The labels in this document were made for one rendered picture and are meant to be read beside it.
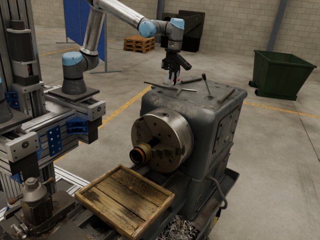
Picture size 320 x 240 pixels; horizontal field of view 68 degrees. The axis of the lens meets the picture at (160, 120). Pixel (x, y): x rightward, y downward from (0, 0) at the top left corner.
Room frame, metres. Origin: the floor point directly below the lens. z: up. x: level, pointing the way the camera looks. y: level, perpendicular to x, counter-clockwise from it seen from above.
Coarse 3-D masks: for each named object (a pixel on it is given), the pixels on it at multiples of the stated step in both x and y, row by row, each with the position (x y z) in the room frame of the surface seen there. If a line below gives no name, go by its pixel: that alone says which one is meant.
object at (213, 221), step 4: (208, 176) 1.12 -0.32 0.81; (212, 180) 1.10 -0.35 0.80; (216, 180) 1.10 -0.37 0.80; (216, 184) 1.09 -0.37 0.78; (220, 192) 1.10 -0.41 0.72; (224, 196) 1.12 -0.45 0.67; (224, 200) 1.12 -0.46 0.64; (220, 208) 1.18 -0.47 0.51; (224, 208) 1.16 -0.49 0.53; (216, 212) 1.26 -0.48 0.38; (220, 212) 1.26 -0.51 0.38; (216, 216) 1.25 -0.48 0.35; (212, 220) 1.23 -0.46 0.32; (216, 220) 1.32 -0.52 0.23; (208, 224) 1.21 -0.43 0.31; (212, 224) 1.25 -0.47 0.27; (208, 228) 1.20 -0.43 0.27; (212, 228) 1.26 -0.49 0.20; (204, 232) 1.21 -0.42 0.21; (208, 232) 1.20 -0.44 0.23; (204, 236) 1.25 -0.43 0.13
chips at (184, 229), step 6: (180, 216) 1.00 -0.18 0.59; (174, 222) 0.95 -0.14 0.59; (180, 222) 0.98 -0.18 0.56; (186, 222) 0.99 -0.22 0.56; (168, 228) 0.95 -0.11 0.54; (174, 228) 0.94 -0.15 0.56; (180, 228) 0.94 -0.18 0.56; (186, 228) 0.94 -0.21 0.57; (192, 228) 0.95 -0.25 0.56; (162, 234) 0.90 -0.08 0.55; (168, 234) 0.90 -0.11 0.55; (174, 234) 0.86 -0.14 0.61; (180, 234) 0.91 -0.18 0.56; (186, 234) 0.89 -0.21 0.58; (192, 234) 0.92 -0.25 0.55; (198, 234) 0.93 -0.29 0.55
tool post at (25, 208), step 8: (48, 192) 0.59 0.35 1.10; (40, 200) 0.55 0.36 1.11; (48, 200) 0.56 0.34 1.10; (24, 208) 0.54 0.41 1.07; (32, 208) 0.52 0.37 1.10; (40, 208) 0.54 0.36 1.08; (48, 208) 0.56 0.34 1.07; (32, 216) 0.52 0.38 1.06; (40, 216) 0.54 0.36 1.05; (48, 216) 0.55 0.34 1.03
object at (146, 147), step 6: (138, 144) 0.94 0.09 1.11; (144, 144) 0.92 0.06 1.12; (132, 150) 0.88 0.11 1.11; (138, 150) 0.87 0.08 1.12; (144, 150) 0.88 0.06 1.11; (150, 150) 0.90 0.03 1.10; (132, 156) 0.90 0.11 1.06; (138, 156) 0.92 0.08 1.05; (144, 156) 0.87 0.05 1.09; (150, 156) 0.89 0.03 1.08; (138, 162) 0.86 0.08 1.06
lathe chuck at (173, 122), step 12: (156, 120) 0.99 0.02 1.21; (168, 120) 0.98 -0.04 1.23; (180, 120) 1.02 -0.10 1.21; (132, 132) 1.07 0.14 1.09; (156, 132) 0.99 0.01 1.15; (168, 132) 0.95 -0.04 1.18; (180, 132) 0.95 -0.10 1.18; (132, 144) 1.07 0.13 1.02; (156, 144) 1.05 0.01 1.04; (168, 144) 0.95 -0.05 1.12; (180, 144) 0.91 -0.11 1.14; (180, 156) 0.91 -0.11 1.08; (156, 168) 0.98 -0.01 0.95; (168, 168) 0.94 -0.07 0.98
